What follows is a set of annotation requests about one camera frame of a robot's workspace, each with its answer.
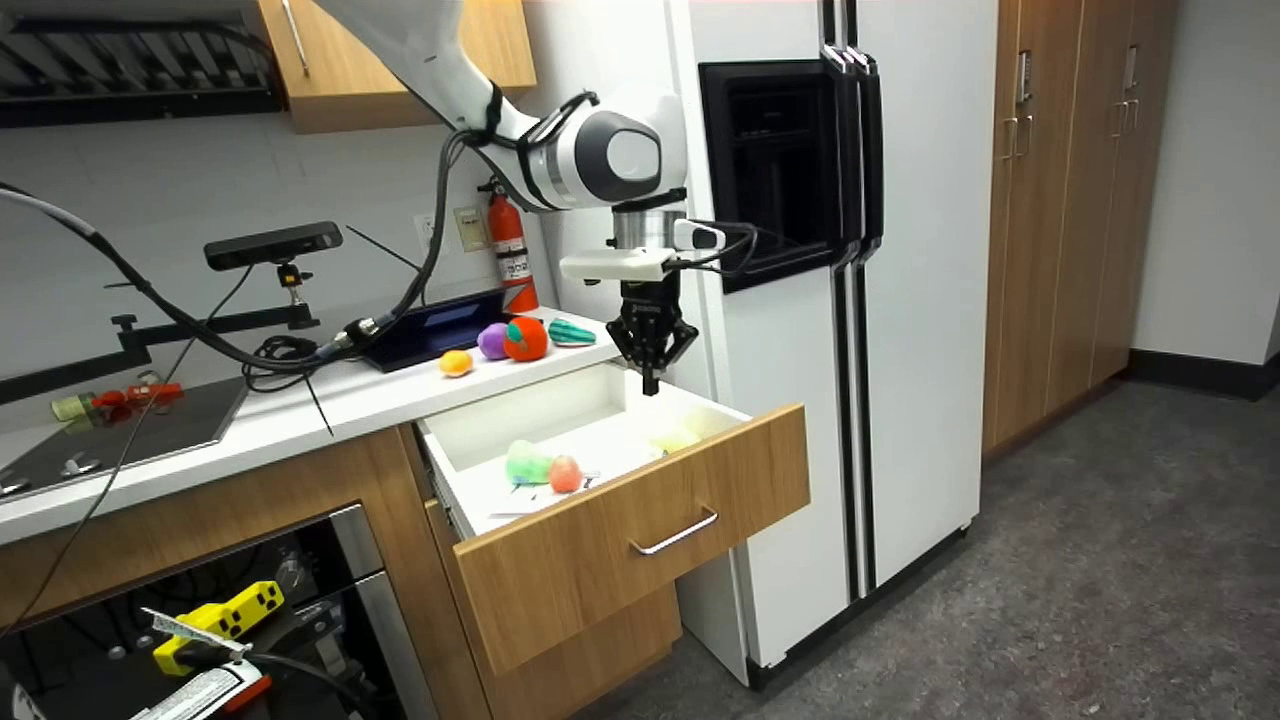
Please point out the white refrigerator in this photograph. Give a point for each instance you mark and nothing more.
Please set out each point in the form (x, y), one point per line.
(864, 402)

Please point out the dark laptop with blue light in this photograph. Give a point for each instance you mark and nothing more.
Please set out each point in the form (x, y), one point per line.
(443, 326)

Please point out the red fire extinguisher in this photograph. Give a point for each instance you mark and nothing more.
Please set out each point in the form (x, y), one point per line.
(509, 263)

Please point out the yellow power plug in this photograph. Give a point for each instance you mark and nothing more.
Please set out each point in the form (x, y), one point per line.
(232, 611)

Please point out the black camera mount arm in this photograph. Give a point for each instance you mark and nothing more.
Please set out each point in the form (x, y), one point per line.
(202, 331)

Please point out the tall wooden cabinet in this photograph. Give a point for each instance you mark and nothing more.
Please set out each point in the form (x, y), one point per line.
(1067, 213)

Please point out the wooden cabinet door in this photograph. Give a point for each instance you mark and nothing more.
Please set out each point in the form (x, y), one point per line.
(602, 667)

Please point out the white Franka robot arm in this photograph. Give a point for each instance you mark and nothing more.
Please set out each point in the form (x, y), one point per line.
(585, 153)

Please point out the black wall rack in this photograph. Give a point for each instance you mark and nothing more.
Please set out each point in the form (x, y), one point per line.
(133, 65)

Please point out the black stereo camera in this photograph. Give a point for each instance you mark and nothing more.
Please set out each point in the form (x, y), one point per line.
(274, 244)

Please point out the black mat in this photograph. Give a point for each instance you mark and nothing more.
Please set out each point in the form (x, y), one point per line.
(133, 434)

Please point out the white red packet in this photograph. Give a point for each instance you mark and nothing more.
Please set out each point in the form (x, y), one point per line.
(202, 694)

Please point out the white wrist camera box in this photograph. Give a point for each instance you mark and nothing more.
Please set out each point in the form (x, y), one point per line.
(641, 263)

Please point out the orange red plush toy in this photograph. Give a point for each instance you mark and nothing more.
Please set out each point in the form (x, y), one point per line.
(531, 342)

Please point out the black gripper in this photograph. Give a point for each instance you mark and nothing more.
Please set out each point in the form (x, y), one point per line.
(650, 304)

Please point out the purple plush toy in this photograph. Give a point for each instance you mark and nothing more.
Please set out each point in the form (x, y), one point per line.
(495, 342)

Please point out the light green plush toy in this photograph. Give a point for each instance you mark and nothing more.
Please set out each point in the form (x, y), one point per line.
(525, 467)

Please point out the pale yellow plush toy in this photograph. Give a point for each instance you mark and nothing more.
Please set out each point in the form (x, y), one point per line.
(680, 436)

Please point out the black fridge water dispenser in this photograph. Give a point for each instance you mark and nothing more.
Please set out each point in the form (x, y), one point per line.
(774, 174)

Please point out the pink orange plush toy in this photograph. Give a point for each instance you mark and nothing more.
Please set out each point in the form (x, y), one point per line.
(567, 473)

